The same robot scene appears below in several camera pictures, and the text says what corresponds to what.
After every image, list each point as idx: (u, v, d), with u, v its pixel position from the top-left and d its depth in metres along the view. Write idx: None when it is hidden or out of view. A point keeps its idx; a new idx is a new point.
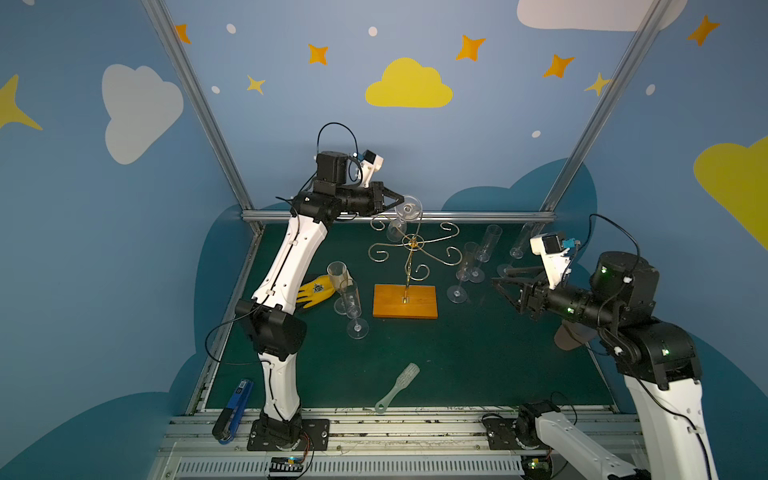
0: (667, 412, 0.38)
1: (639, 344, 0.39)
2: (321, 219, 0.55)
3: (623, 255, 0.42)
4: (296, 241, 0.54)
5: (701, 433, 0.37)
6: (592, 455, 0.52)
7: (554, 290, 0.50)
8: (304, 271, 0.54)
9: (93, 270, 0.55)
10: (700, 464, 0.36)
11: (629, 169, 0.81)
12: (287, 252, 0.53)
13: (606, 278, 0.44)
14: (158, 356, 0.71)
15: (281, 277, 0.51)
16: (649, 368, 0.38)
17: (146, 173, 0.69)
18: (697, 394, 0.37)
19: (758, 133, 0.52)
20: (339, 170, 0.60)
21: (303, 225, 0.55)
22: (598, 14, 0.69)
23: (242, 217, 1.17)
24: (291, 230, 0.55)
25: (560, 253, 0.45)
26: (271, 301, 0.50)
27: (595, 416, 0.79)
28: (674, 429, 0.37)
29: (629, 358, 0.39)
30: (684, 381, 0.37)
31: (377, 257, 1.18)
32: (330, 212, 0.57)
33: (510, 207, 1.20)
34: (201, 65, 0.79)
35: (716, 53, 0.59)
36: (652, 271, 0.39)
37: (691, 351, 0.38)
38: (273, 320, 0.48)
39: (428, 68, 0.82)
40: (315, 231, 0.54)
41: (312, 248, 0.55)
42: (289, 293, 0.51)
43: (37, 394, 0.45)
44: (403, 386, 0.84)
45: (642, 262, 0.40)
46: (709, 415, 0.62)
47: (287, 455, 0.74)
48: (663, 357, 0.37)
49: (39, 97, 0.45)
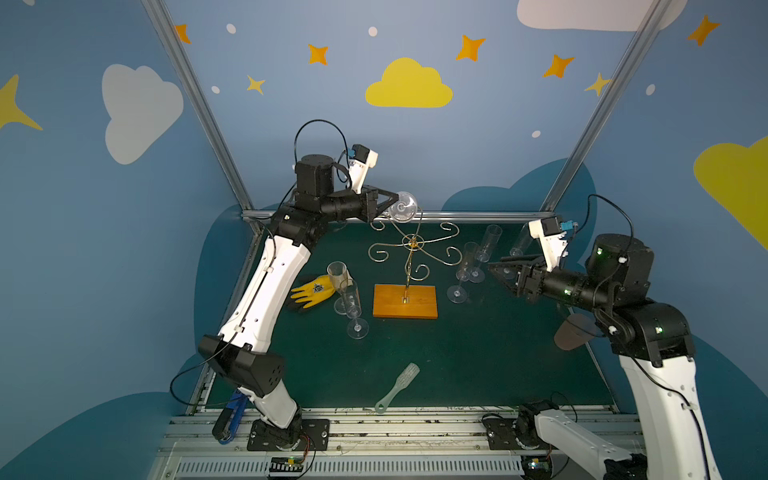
0: (661, 388, 0.38)
1: (632, 323, 0.39)
2: (301, 242, 0.48)
3: (619, 237, 0.42)
4: (273, 269, 0.47)
5: (695, 410, 0.37)
6: (588, 443, 0.53)
7: (551, 272, 0.50)
8: (280, 301, 0.47)
9: (93, 270, 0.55)
10: (695, 441, 0.36)
11: (630, 169, 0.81)
12: (261, 281, 0.46)
13: (601, 258, 0.44)
14: (158, 356, 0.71)
15: (252, 311, 0.45)
16: (642, 346, 0.39)
17: (146, 174, 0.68)
18: (689, 371, 0.38)
19: (758, 133, 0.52)
20: (322, 184, 0.51)
21: (281, 248, 0.48)
22: (598, 14, 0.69)
23: (242, 218, 1.17)
24: (268, 255, 0.48)
25: (557, 235, 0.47)
26: (240, 340, 0.43)
27: (595, 416, 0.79)
28: (669, 406, 0.37)
29: (622, 337, 0.40)
30: (677, 358, 0.38)
31: (377, 257, 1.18)
32: (313, 232, 0.50)
33: (510, 206, 1.20)
34: (201, 65, 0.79)
35: (716, 53, 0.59)
36: (647, 251, 0.39)
37: (684, 329, 0.38)
38: (241, 362, 0.42)
39: (428, 68, 0.82)
40: (294, 254, 0.47)
41: (290, 274, 0.48)
42: (260, 331, 0.44)
43: (37, 395, 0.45)
44: (403, 386, 0.84)
45: (638, 242, 0.41)
46: (708, 415, 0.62)
47: (286, 455, 0.74)
48: (656, 335, 0.38)
49: (39, 98, 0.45)
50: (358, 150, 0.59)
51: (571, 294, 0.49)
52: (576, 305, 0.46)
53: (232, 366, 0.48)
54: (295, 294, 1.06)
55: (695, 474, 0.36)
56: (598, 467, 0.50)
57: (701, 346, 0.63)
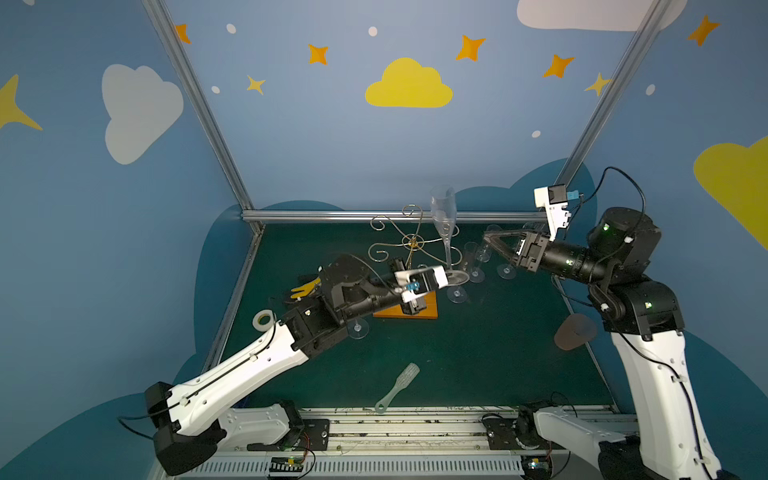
0: (651, 362, 0.39)
1: (624, 300, 0.40)
2: (303, 346, 0.43)
3: (628, 215, 0.40)
4: (256, 359, 0.42)
5: (685, 382, 0.38)
6: (584, 429, 0.54)
7: (554, 247, 0.48)
8: (243, 392, 0.43)
9: (92, 270, 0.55)
10: (685, 411, 0.37)
11: (630, 169, 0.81)
12: (237, 364, 0.42)
13: (607, 236, 0.42)
14: (158, 357, 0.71)
15: (207, 390, 0.40)
16: (632, 321, 0.40)
17: (146, 174, 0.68)
18: (678, 346, 0.38)
19: (758, 133, 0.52)
20: (347, 293, 0.42)
21: (279, 340, 0.44)
22: (598, 14, 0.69)
23: (242, 217, 1.17)
24: (265, 338, 0.44)
25: (561, 206, 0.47)
26: (175, 414, 0.39)
27: (595, 416, 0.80)
28: (659, 378, 0.38)
29: (614, 313, 0.41)
30: (665, 332, 0.39)
31: (378, 257, 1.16)
32: (322, 338, 0.44)
33: (511, 206, 1.20)
34: (201, 65, 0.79)
35: (716, 53, 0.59)
36: (655, 231, 0.38)
37: (674, 305, 0.39)
38: (158, 440, 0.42)
39: (428, 68, 0.82)
40: (288, 356, 0.43)
41: (274, 370, 0.44)
42: (198, 416, 0.39)
43: (36, 395, 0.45)
44: (403, 386, 0.84)
45: (646, 221, 0.39)
46: (707, 416, 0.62)
47: (286, 456, 0.74)
48: (645, 309, 0.39)
49: (39, 98, 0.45)
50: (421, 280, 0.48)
51: (572, 266, 0.47)
52: (574, 279, 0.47)
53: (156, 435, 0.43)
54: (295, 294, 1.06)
55: (686, 444, 0.37)
56: (593, 450, 0.51)
57: (700, 346, 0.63)
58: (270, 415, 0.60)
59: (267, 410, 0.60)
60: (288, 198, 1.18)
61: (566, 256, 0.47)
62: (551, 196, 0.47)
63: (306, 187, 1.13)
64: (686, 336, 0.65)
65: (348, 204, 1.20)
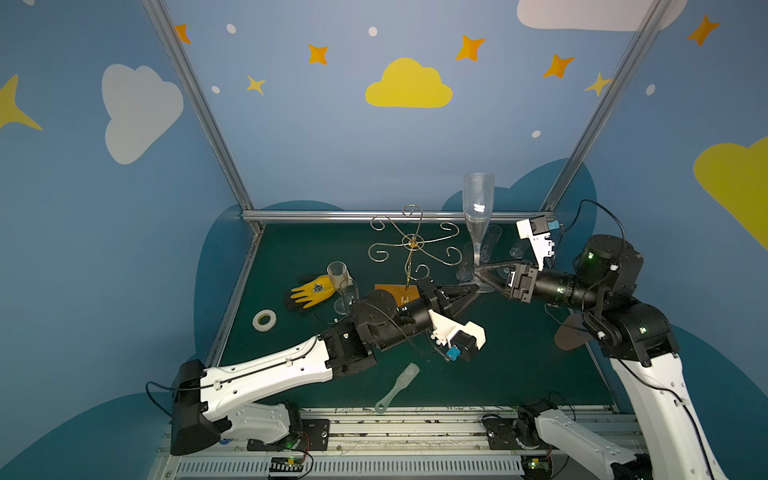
0: (654, 388, 0.39)
1: (619, 326, 0.41)
2: (334, 365, 0.46)
3: (610, 242, 0.42)
4: (290, 365, 0.45)
5: (687, 405, 0.38)
6: (592, 445, 0.53)
7: (542, 276, 0.49)
8: (267, 393, 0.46)
9: (92, 270, 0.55)
10: (691, 434, 0.37)
11: (630, 169, 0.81)
12: (273, 364, 0.44)
13: (591, 263, 0.44)
14: (158, 357, 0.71)
15: (239, 380, 0.42)
16: (630, 347, 0.40)
17: (146, 174, 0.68)
18: (676, 369, 0.39)
19: (758, 133, 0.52)
20: (372, 330, 0.43)
21: (314, 352, 0.46)
22: (598, 15, 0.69)
23: (242, 217, 1.17)
24: (302, 347, 0.47)
25: (544, 235, 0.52)
26: (206, 395, 0.41)
27: (595, 416, 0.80)
28: (662, 403, 0.39)
29: (611, 341, 0.41)
30: (663, 356, 0.39)
31: (377, 257, 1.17)
32: (350, 363, 0.47)
33: (511, 206, 1.20)
34: (201, 65, 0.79)
35: (715, 53, 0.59)
36: (637, 257, 0.39)
37: (665, 327, 0.40)
38: (181, 418, 0.39)
39: (428, 68, 0.82)
40: (318, 371, 0.45)
41: (301, 381, 0.47)
42: (224, 404, 0.41)
43: (36, 396, 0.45)
44: (403, 386, 0.84)
45: (628, 248, 0.41)
46: (709, 415, 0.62)
47: (286, 456, 0.74)
48: (642, 335, 0.39)
49: (38, 98, 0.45)
50: (463, 349, 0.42)
51: (563, 294, 0.48)
52: (567, 304, 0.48)
53: (175, 410, 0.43)
54: (295, 294, 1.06)
55: (698, 470, 0.37)
56: (604, 470, 0.50)
57: (701, 346, 0.63)
58: (274, 415, 0.60)
59: (272, 408, 0.60)
60: (287, 197, 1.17)
61: (554, 282, 0.48)
62: (533, 227, 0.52)
63: (306, 187, 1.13)
64: (686, 336, 0.65)
65: (348, 204, 1.20)
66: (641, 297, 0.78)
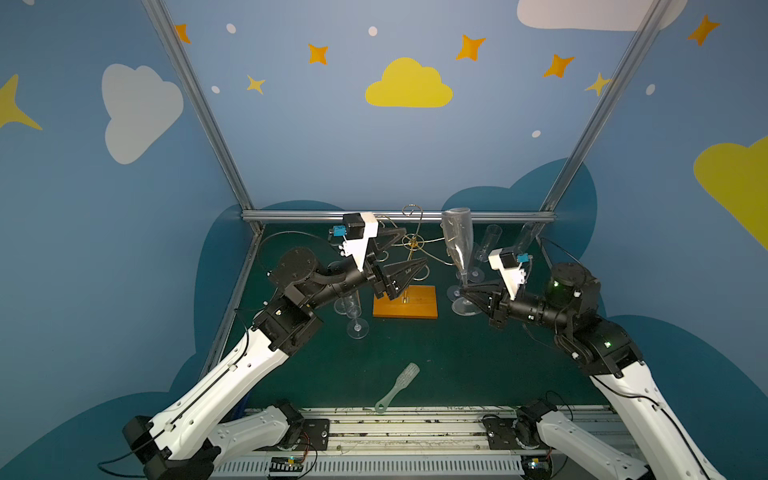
0: (630, 396, 0.43)
1: (588, 345, 0.46)
2: (280, 341, 0.44)
3: (572, 269, 0.47)
4: (236, 368, 0.42)
5: (665, 408, 0.42)
6: (602, 458, 0.53)
7: (514, 301, 0.55)
8: (229, 404, 0.43)
9: (92, 271, 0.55)
10: (677, 437, 0.40)
11: (630, 168, 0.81)
12: (221, 377, 0.42)
13: (557, 290, 0.49)
14: (157, 357, 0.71)
15: (192, 409, 0.40)
16: (601, 362, 0.45)
17: (146, 174, 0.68)
18: (647, 376, 0.43)
19: (758, 134, 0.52)
20: (302, 289, 0.42)
21: (253, 346, 0.44)
22: (599, 15, 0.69)
23: (242, 217, 1.17)
24: (241, 347, 0.44)
25: (517, 267, 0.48)
26: (162, 441, 0.38)
27: (595, 416, 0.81)
28: (642, 410, 0.42)
29: (584, 359, 0.46)
30: (631, 365, 0.44)
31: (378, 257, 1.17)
32: (296, 333, 0.45)
33: (511, 207, 1.20)
34: (201, 65, 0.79)
35: (715, 53, 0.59)
36: (595, 282, 0.45)
37: (627, 341, 0.45)
38: (150, 471, 0.36)
39: (428, 68, 0.82)
40: (266, 358, 0.43)
41: (255, 375, 0.44)
42: (188, 437, 0.39)
43: (37, 395, 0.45)
44: (403, 386, 0.84)
45: (587, 274, 0.46)
46: (712, 416, 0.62)
47: (287, 455, 0.74)
48: (608, 350, 0.44)
49: (39, 98, 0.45)
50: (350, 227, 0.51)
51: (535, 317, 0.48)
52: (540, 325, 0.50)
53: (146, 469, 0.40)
54: None
55: (693, 471, 0.39)
56: None
57: (702, 347, 0.62)
58: (266, 418, 0.60)
59: (262, 413, 0.60)
60: (288, 197, 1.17)
61: (528, 304, 0.53)
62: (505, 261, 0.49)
63: (306, 187, 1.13)
64: (687, 336, 0.65)
65: (348, 204, 1.20)
66: (641, 296, 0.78)
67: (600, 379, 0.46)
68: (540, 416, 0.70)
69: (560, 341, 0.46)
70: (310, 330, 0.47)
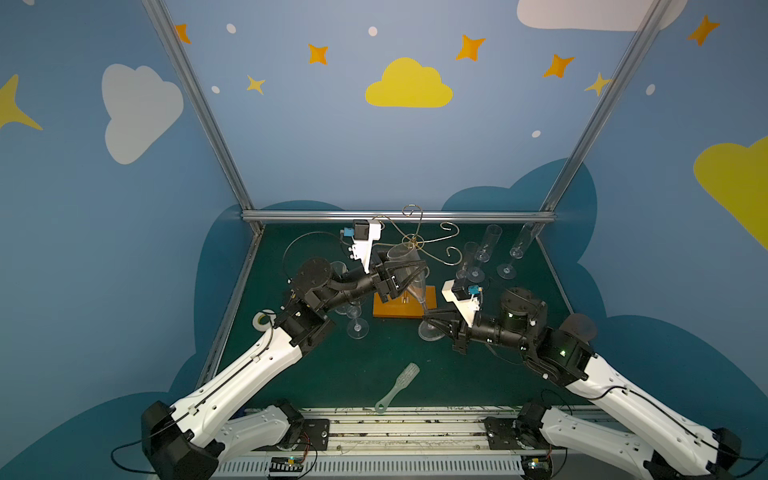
0: (605, 391, 0.46)
1: (551, 361, 0.49)
2: (299, 341, 0.48)
3: (518, 295, 0.50)
4: (259, 360, 0.46)
5: (631, 387, 0.46)
6: (613, 446, 0.54)
7: (473, 328, 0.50)
8: (248, 395, 0.45)
9: (92, 270, 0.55)
10: (652, 409, 0.44)
11: (630, 168, 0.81)
12: (243, 368, 0.45)
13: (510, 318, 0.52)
14: (157, 356, 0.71)
15: (215, 395, 0.42)
16: (567, 373, 0.49)
17: (146, 174, 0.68)
18: (605, 365, 0.48)
19: (758, 133, 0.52)
20: (319, 294, 0.47)
21: (276, 341, 0.48)
22: (599, 14, 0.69)
23: (242, 217, 1.17)
24: (263, 342, 0.48)
25: (471, 299, 0.58)
26: (186, 423, 0.40)
27: (596, 416, 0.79)
28: (620, 400, 0.45)
29: (554, 375, 0.49)
30: (590, 363, 0.48)
31: None
32: (314, 334, 0.50)
33: (511, 207, 1.20)
34: (201, 65, 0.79)
35: (715, 54, 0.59)
36: (541, 305, 0.48)
37: (577, 343, 0.50)
38: (171, 452, 0.38)
39: (428, 68, 0.82)
40: (286, 353, 0.47)
41: (274, 370, 0.47)
42: (210, 422, 0.41)
43: (36, 394, 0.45)
44: (403, 386, 0.84)
45: (533, 298, 0.49)
46: (712, 415, 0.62)
47: (287, 455, 0.74)
48: (566, 358, 0.48)
49: (39, 98, 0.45)
50: (356, 229, 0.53)
51: (496, 339, 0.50)
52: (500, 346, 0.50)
53: (155, 460, 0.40)
54: None
55: (681, 436, 0.42)
56: (638, 470, 0.51)
57: (702, 346, 0.62)
58: (267, 417, 0.60)
59: (262, 412, 0.60)
60: (287, 197, 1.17)
61: (487, 328, 0.55)
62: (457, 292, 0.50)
63: (305, 188, 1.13)
64: (687, 335, 0.65)
65: (348, 204, 1.20)
66: (642, 296, 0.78)
67: (575, 387, 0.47)
68: (540, 421, 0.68)
69: (528, 363, 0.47)
70: (326, 331, 0.52)
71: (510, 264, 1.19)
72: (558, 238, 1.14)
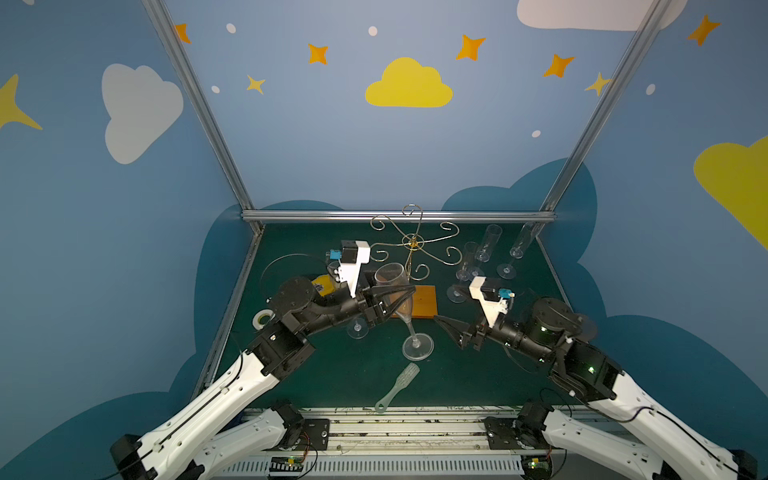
0: (633, 412, 0.45)
1: (577, 377, 0.47)
2: (272, 369, 0.45)
3: (556, 310, 0.45)
4: (228, 391, 0.44)
5: (658, 407, 0.45)
6: (622, 456, 0.54)
7: (494, 329, 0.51)
8: (220, 425, 0.44)
9: (93, 270, 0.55)
10: (680, 432, 0.43)
11: (630, 168, 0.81)
12: (212, 399, 0.43)
13: (542, 331, 0.48)
14: (156, 356, 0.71)
15: (181, 429, 0.41)
16: (595, 390, 0.46)
17: (146, 174, 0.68)
18: (632, 383, 0.46)
19: (758, 133, 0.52)
20: (298, 317, 0.44)
21: (247, 370, 0.45)
22: (599, 15, 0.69)
23: (242, 217, 1.17)
24: (234, 369, 0.46)
25: (498, 302, 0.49)
26: (149, 461, 0.39)
27: (595, 416, 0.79)
28: (649, 421, 0.44)
29: (580, 393, 0.47)
30: (618, 380, 0.46)
31: (377, 257, 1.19)
32: (290, 359, 0.47)
33: (510, 207, 1.20)
34: (201, 65, 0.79)
35: (715, 53, 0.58)
36: (578, 323, 0.44)
37: (603, 357, 0.48)
38: None
39: (428, 68, 0.82)
40: (258, 383, 0.45)
41: (246, 400, 0.46)
42: (175, 459, 0.40)
43: (35, 394, 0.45)
44: (403, 386, 0.84)
45: (571, 314, 0.45)
46: (712, 415, 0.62)
47: (287, 455, 0.74)
48: (593, 375, 0.46)
49: (40, 98, 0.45)
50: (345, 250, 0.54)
51: (517, 344, 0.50)
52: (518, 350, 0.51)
53: None
54: None
55: (705, 460, 0.42)
56: None
57: (701, 346, 0.63)
58: (260, 425, 0.60)
59: (255, 419, 0.60)
60: (288, 197, 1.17)
61: (509, 332, 0.53)
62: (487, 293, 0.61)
63: (305, 188, 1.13)
64: (687, 335, 0.65)
65: (348, 204, 1.20)
66: (642, 296, 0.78)
67: (601, 406, 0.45)
68: (541, 423, 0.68)
69: (553, 377, 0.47)
70: (304, 357, 0.49)
71: (510, 264, 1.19)
72: (558, 238, 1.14)
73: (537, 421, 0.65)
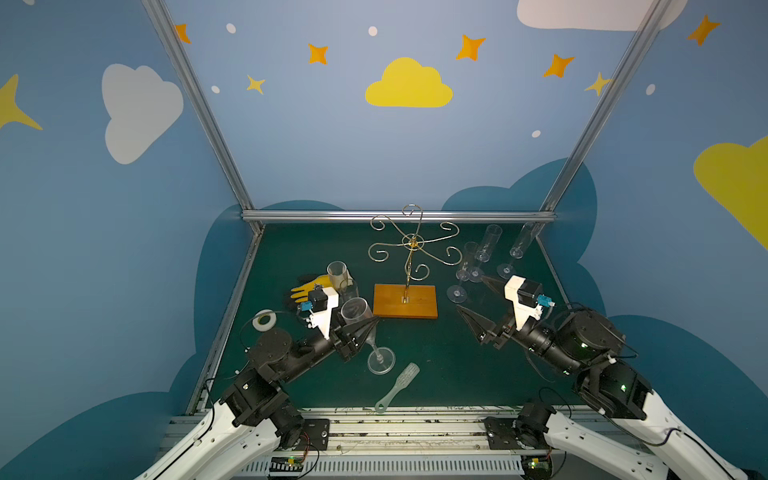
0: (661, 434, 0.44)
1: (609, 396, 0.44)
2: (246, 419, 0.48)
3: (599, 327, 0.41)
4: (200, 442, 0.46)
5: (685, 429, 0.43)
6: (625, 464, 0.54)
7: (522, 332, 0.51)
8: (193, 473, 0.47)
9: (92, 270, 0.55)
10: (705, 455, 0.42)
11: (630, 169, 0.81)
12: (187, 450, 0.46)
13: (581, 347, 0.44)
14: (156, 357, 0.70)
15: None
16: (625, 410, 0.44)
17: (146, 174, 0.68)
18: (661, 403, 0.44)
19: (758, 133, 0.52)
20: (274, 367, 0.47)
21: (219, 420, 0.48)
22: (598, 15, 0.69)
23: (242, 217, 1.17)
24: (207, 419, 0.48)
25: (532, 307, 0.50)
26: None
27: (595, 415, 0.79)
28: (676, 444, 0.43)
29: (611, 412, 0.45)
30: (648, 399, 0.44)
31: (377, 257, 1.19)
32: (263, 407, 0.49)
33: (510, 207, 1.20)
34: (201, 65, 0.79)
35: (716, 53, 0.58)
36: (621, 342, 0.40)
37: (634, 375, 0.45)
38: None
39: (427, 68, 0.82)
40: (229, 432, 0.47)
41: (219, 449, 0.48)
42: None
43: (35, 394, 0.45)
44: (403, 386, 0.84)
45: (614, 332, 0.41)
46: (712, 415, 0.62)
47: (286, 455, 0.74)
48: (626, 395, 0.43)
49: (40, 98, 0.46)
50: (314, 298, 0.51)
51: (545, 351, 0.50)
52: (542, 357, 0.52)
53: None
54: (295, 294, 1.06)
55: None
56: None
57: (700, 346, 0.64)
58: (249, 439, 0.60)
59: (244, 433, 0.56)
60: (288, 197, 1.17)
61: (538, 338, 0.49)
62: (523, 297, 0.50)
63: (305, 188, 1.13)
64: (687, 335, 0.65)
65: (348, 204, 1.20)
66: (642, 296, 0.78)
67: (629, 426, 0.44)
68: (543, 425, 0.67)
69: (582, 394, 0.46)
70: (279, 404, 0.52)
71: (510, 264, 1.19)
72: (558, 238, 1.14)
73: (538, 421, 0.65)
